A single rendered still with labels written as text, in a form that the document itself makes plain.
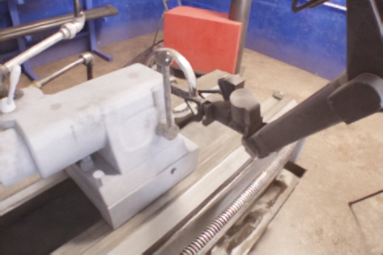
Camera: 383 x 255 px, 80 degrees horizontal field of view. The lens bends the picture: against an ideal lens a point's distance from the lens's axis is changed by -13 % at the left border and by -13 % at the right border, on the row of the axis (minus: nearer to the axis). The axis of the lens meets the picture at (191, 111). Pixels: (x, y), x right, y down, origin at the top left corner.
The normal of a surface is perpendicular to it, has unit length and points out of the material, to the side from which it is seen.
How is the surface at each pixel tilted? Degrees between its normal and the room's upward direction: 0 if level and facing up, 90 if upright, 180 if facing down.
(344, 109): 111
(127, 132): 76
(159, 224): 36
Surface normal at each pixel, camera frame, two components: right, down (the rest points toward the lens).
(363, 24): -0.80, 0.55
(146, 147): 0.70, 0.05
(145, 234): 0.48, -0.42
